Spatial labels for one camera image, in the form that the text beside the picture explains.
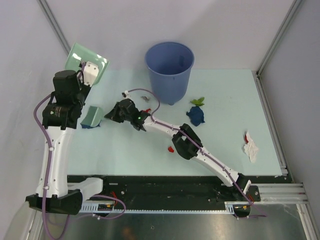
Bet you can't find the large dark blue paper scrap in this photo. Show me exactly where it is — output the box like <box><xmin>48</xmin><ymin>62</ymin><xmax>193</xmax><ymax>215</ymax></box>
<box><xmin>80</xmin><ymin>122</ymin><xmax>101</xmax><ymax>129</ymax></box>

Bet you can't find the white cable duct strip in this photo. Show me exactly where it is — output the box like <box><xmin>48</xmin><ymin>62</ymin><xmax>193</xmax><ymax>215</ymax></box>
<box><xmin>79</xmin><ymin>202</ymin><xmax>234</xmax><ymax>215</ymax></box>

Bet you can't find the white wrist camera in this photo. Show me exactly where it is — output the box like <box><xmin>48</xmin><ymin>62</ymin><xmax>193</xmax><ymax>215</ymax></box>
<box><xmin>121</xmin><ymin>90</ymin><xmax>130</xmax><ymax>98</ymax></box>
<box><xmin>81</xmin><ymin>61</ymin><xmax>101</xmax><ymax>87</ymax></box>

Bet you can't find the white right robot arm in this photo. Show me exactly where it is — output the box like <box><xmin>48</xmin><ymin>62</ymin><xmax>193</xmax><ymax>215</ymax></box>
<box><xmin>104</xmin><ymin>98</ymin><xmax>251</xmax><ymax>201</ymax></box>

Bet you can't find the red paper scrap lower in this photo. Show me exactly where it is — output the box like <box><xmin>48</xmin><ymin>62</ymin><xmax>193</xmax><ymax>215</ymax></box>
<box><xmin>167</xmin><ymin>146</ymin><xmax>175</xmax><ymax>153</ymax></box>

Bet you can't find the dark blue paper scrap right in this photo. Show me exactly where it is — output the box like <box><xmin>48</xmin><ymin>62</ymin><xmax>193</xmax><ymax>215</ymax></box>
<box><xmin>186</xmin><ymin>106</ymin><xmax>205</xmax><ymax>127</ymax></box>

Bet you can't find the blue plastic waste bin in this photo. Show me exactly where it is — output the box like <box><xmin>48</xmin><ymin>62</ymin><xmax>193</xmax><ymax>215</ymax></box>
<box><xmin>144</xmin><ymin>41</ymin><xmax>195</xmax><ymax>106</ymax></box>

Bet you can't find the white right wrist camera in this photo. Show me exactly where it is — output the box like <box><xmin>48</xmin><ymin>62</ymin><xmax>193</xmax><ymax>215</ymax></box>
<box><xmin>121</xmin><ymin>90</ymin><xmax>130</xmax><ymax>98</ymax></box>

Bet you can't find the aluminium frame post left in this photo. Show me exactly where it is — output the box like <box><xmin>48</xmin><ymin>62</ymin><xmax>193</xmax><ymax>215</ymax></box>
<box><xmin>37</xmin><ymin>0</ymin><xmax>71</xmax><ymax>55</ymax></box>

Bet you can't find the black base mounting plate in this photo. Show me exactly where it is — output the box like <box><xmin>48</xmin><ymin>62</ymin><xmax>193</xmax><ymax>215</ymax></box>
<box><xmin>67</xmin><ymin>174</ymin><xmax>293</xmax><ymax>202</ymax></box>

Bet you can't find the aluminium frame rail front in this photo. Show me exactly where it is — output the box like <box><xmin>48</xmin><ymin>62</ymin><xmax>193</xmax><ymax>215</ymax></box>
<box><xmin>67</xmin><ymin>182</ymin><xmax>311</xmax><ymax>204</ymax></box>

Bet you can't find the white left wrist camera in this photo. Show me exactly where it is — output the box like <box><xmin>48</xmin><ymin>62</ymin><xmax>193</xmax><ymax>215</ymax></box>
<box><xmin>81</xmin><ymin>61</ymin><xmax>101</xmax><ymax>87</ymax></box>

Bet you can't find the light green hand brush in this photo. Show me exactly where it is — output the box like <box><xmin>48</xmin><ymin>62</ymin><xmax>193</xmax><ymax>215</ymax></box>
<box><xmin>81</xmin><ymin>106</ymin><xmax>104</xmax><ymax>125</ymax></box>

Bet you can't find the white paper scrap right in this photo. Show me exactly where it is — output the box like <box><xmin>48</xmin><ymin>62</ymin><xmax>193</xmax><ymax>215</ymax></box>
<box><xmin>243</xmin><ymin>141</ymin><xmax>259</xmax><ymax>164</ymax></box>

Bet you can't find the light green plastic dustpan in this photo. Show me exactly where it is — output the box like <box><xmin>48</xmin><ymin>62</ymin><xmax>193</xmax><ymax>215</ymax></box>
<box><xmin>64</xmin><ymin>43</ymin><xmax>110</xmax><ymax>84</ymax></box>

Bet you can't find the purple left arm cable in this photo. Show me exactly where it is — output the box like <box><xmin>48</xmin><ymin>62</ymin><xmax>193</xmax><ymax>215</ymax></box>
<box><xmin>33</xmin><ymin>62</ymin><xmax>127</xmax><ymax>238</ymax></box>

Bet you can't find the aluminium frame post right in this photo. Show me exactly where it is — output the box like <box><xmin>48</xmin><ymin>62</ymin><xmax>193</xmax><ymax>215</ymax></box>
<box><xmin>255</xmin><ymin>0</ymin><xmax>305</xmax><ymax>76</ymax></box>

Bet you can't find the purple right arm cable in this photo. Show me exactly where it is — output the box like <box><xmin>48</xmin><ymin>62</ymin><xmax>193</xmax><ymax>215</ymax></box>
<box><xmin>126</xmin><ymin>88</ymin><xmax>267</xmax><ymax>221</ymax></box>

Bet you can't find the aluminium frame post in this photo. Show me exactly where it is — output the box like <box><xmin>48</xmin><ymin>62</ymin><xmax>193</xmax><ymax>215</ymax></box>
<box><xmin>37</xmin><ymin>0</ymin><xmax>71</xmax><ymax>55</ymax></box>
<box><xmin>255</xmin><ymin>0</ymin><xmax>305</xmax><ymax>76</ymax></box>

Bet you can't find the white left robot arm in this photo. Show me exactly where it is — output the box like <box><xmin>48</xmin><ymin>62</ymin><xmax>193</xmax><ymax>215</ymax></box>
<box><xmin>25</xmin><ymin>66</ymin><xmax>111</xmax><ymax>215</ymax></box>

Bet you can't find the grey paper scrap near bin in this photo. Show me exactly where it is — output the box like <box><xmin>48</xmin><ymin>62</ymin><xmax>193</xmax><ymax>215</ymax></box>
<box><xmin>141</xmin><ymin>96</ymin><xmax>150</xmax><ymax>102</ymax></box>

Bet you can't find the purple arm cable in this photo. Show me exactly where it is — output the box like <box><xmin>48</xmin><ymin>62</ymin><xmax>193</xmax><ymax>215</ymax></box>
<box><xmin>33</xmin><ymin>62</ymin><xmax>127</xmax><ymax>238</ymax></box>
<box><xmin>126</xmin><ymin>88</ymin><xmax>267</xmax><ymax>221</ymax></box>

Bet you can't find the green paper scrap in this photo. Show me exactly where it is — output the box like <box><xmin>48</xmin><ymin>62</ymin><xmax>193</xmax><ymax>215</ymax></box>
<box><xmin>190</xmin><ymin>97</ymin><xmax>205</xmax><ymax>106</ymax></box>

